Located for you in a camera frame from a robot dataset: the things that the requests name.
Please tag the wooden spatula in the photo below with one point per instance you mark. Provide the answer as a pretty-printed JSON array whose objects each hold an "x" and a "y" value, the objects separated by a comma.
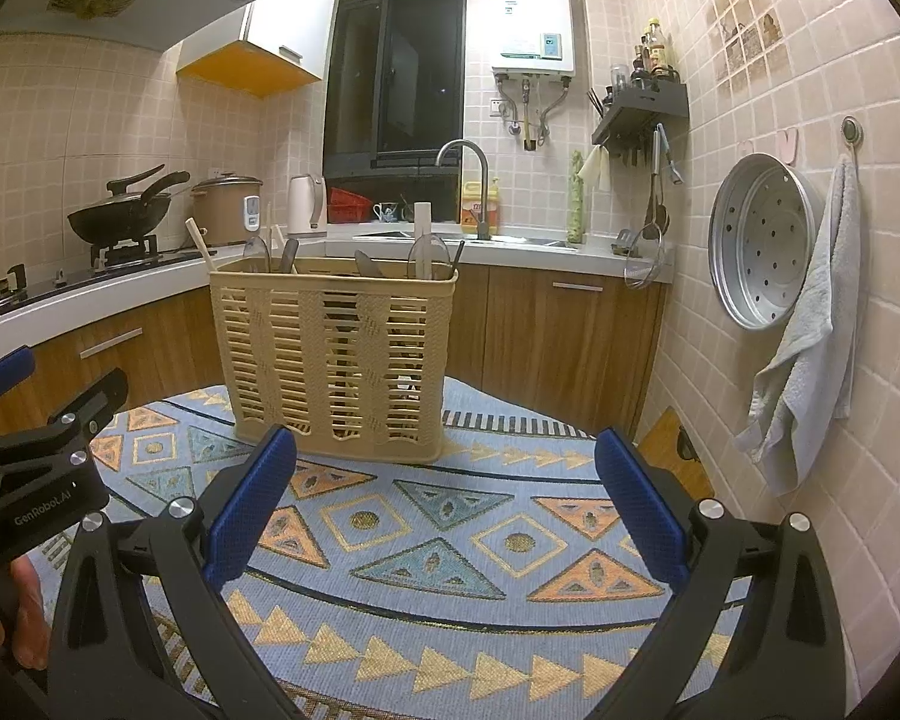
[{"x": 199, "y": 244}]

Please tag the metal faucet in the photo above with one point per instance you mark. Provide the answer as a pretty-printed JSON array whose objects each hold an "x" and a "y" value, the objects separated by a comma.
[{"x": 480, "y": 187}]

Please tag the dark window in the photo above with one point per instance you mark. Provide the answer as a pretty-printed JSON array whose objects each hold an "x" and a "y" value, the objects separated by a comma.
[{"x": 394, "y": 75}]

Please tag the clear round skimmer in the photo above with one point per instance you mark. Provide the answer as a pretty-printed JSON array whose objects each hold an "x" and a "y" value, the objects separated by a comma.
[{"x": 256, "y": 251}]

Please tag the blue patterned mat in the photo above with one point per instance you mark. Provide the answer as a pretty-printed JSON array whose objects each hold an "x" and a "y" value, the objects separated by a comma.
[{"x": 420, "y": 577}]

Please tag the steel sink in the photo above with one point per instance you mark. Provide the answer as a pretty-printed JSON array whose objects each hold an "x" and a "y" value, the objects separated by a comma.
[{"x": 495, "y": 240}]

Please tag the white electric kettle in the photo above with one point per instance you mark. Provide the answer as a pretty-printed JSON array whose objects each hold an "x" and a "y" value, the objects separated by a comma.
[{"x": 305, "y": 206}]

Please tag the black wall shelf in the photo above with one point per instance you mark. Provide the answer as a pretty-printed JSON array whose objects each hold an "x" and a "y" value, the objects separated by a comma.
[{"x": 637, "y": 109}]

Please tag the white stick utensil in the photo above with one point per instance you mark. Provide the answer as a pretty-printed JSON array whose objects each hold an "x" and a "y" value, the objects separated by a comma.
[{"x": 422, "y": 240}]

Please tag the black gas stove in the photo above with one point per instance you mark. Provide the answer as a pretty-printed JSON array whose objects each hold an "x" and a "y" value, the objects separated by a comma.
[{"x": 82, "y": 274}]

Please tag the row of condiment bottles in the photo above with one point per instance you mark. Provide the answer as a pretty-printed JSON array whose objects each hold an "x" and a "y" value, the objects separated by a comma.
[{"x": 654, "y": 60}]

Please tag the water heater pipes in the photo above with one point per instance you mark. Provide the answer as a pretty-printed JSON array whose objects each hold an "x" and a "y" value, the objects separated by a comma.
[{"x": 529, "y": 109}]

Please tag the black wok lid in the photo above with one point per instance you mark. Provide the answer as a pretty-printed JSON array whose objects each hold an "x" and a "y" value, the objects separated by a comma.
[{"x": 131, "y": 184}]

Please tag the white hanging cloth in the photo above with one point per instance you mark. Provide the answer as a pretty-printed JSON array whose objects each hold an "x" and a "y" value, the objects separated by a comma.
[{"x": 594, "y": 165}]

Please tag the person's left hand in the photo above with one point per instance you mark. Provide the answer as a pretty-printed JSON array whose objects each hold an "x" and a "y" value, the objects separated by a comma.
[{"x": 26, "y": 615}]

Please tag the metal steamer tray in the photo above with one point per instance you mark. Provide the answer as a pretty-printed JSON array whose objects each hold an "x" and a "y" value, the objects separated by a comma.
[{"x": 757, "y": 240}]

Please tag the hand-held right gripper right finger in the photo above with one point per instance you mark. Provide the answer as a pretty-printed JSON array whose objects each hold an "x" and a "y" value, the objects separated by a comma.
[{"x": 641, "y": 510}]

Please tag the glass pot lid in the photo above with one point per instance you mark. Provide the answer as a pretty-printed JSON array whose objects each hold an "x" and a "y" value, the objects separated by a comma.
[{"x": 645, "y": 259}]

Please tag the wooden base cabinets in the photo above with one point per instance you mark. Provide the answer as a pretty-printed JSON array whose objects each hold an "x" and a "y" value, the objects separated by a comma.
[{"x": 555, "y": 337}]

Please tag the small white teacup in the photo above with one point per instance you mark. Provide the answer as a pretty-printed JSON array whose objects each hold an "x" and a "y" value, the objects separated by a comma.
[{"x": 383, "y": 211}]

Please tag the grey towel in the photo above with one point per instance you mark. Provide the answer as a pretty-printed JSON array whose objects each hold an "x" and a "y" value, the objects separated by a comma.
[{"x": 810, "y": 330}]

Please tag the yellow dish soap bottle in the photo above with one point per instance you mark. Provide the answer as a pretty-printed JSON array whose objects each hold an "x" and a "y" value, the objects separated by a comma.
[{"x": 476, "y": 210}]

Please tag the black wok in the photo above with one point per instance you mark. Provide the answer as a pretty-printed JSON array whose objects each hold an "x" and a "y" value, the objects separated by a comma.
[{"x": 116, "y": 221}]

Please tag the white power outlet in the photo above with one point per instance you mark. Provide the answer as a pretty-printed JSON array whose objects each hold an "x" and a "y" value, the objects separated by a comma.
[{"x": 496, "y": 106}]

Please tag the white water heater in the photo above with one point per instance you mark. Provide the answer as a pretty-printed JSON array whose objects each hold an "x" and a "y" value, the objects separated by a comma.
[{"x": 532, "y": 22}]

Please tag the round metal wall hook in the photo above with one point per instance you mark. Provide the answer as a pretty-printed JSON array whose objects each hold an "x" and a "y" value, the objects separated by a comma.
[{"x": 852, "y": 130}]

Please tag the pink wall hooks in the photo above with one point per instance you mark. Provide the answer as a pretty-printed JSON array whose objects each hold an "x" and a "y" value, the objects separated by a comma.
[{"x": 772, "y": 144}]

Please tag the green tall roll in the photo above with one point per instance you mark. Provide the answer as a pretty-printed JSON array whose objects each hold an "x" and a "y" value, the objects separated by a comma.
[{"x": 576, "y": 195}]

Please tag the brown rice cooker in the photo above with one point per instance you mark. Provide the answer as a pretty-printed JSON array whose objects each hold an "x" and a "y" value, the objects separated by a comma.
[{"x": 221, "y": 210}]

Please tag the red plastic basket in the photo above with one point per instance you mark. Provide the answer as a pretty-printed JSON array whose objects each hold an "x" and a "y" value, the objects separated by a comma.
[{"x": 349, "y": 206}]

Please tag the hanging black ladle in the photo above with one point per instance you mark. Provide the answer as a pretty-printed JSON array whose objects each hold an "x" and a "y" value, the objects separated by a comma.
[{"x": 654, "y": 210}]

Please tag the wooden stool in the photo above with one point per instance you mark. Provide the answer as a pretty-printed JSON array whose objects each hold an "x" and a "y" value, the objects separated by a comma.
[{"x": 667, "y": 450}]

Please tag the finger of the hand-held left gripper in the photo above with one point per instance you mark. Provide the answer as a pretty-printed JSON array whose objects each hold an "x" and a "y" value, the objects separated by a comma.
[
  {"x": 82, "y": 409},
  {"x": 0, "y": 379}
]

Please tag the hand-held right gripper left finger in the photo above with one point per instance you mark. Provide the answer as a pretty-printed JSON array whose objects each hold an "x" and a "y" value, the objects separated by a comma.
[{"x": 251, "y": 510}]

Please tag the beige slatted utensil basket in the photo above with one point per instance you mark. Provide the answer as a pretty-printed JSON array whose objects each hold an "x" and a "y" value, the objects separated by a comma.
[{"x": 330, "y": 360}]

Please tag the white wall cabinet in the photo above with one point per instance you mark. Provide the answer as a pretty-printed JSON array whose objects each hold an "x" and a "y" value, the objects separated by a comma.
[{"x": 277, "y": 22}]

